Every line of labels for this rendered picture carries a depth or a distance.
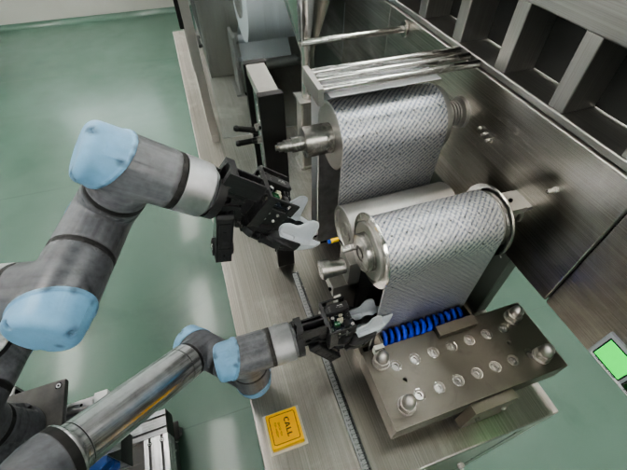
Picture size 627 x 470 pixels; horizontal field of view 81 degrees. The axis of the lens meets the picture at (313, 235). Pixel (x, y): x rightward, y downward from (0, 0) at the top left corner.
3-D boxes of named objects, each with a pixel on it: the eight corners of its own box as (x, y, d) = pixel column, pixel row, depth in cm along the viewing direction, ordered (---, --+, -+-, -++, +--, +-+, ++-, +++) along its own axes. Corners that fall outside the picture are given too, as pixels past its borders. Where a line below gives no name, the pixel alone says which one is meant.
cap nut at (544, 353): (528, 350, 79) (537, 341, 76) (541, 345, 80) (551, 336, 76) (539, 366, 77) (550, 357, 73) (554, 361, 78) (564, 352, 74)
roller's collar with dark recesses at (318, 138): (299, 146, 81) (298, 120, 77) (325, 141, 83) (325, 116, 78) (308, 163, 77) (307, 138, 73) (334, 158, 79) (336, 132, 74)
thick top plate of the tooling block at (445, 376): (359, 364, 83) (361, 353, 79) (508, 314, 91) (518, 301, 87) (390, 439, 73) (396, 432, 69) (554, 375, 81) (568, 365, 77)
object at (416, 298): (371, 332, 83) (383, 287, 69) (462, 303, 88) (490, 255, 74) (372, 334, 83) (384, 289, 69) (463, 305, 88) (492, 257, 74)
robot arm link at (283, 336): (279, 371, 72) (269, 335, 77) (301, 365, 73) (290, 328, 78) (276, 356, 66) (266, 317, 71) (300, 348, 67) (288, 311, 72)
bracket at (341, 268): (321, 322, 98) (323, 251, 75) (343, 315, 99) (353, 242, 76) (327, 338, 95) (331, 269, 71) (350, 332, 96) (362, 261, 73)
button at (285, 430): (265, 419, 82) (264, 416, 80) (295, 408, 84) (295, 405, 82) (273, 453, 78) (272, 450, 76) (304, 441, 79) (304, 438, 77)
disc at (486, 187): (453, 218, 84) (476, 168, 73) (455, 218, 84) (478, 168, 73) (494, 269, 75) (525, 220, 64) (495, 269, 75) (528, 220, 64)
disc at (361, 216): (351, 245, 79) (357, 196, 68) (353, 245, 79) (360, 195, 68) (381, 303, 70) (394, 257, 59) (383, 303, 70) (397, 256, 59)
